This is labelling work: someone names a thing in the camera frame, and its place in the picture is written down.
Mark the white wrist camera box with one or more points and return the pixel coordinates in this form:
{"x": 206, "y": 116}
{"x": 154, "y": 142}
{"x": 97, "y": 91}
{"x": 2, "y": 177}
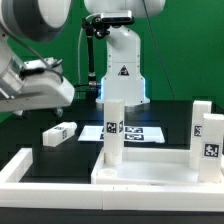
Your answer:
{"x": 39, "y": 67}

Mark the fiducial marker sheet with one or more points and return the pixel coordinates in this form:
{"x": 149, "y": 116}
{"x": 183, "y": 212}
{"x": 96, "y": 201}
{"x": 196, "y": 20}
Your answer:
{"x": 131, "y": 134}

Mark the silver camera on mount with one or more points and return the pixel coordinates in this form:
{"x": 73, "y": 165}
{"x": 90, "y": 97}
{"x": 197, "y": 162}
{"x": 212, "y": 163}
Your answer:
{"x": 119, "y": 17}

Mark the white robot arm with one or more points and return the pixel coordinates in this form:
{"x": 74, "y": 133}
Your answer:
{"x": 44, "y": 20}

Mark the white desk top tray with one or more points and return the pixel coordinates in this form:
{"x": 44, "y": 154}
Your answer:
{"x": 147, "y": 166}

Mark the white U-shaped fence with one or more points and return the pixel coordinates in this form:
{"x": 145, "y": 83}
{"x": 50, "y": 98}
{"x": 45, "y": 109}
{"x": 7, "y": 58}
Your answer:
{"x": 15, "y": 193}

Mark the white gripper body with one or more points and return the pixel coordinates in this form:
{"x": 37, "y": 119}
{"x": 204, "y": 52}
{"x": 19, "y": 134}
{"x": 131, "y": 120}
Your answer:
{"x": 40, "y": 92}

